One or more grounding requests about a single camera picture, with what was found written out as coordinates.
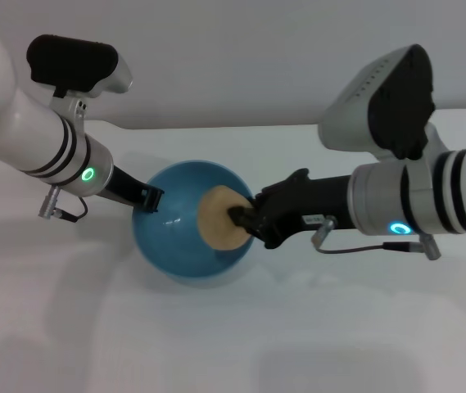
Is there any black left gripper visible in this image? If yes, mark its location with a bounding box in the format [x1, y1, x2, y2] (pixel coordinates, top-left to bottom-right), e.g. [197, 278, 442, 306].
[101, 165, 165, 215]

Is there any beige egg yolk pastry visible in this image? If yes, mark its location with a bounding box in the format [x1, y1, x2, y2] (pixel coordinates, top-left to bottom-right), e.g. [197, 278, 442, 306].
[197, 185, 254, 251]

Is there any right arm cable with plugs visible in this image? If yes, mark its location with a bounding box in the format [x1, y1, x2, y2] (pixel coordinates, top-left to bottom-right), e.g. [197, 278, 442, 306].
[310, 215, 441, 261]

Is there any silver camera bracket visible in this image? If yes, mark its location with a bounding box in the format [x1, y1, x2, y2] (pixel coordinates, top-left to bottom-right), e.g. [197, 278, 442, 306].
[396, 122, 450, 192]
[50, 92, 90, 132]

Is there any blue bowl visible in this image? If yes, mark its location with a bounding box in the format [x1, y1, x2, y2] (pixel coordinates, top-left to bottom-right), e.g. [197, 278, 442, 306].
[131, 159, 257, 287]

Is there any silver right camera bracket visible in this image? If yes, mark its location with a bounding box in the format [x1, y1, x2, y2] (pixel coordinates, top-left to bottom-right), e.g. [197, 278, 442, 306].
[396, 122, 450, 192]

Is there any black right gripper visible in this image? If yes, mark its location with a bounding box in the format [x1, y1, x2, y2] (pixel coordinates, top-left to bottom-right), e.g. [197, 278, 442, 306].
[227, 168, 359, 250]

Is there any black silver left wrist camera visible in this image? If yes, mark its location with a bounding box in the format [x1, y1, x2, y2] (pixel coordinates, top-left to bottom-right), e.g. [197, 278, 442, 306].
[26, 34, 134, 99]

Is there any left arm cable with plug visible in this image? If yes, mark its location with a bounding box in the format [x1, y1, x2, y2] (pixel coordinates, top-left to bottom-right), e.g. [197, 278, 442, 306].
[38, 186, 89, 224]

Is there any silver left camera bracket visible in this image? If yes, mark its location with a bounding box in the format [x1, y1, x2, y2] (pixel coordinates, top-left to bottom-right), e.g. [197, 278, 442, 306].
[50, 92, 90, 132]

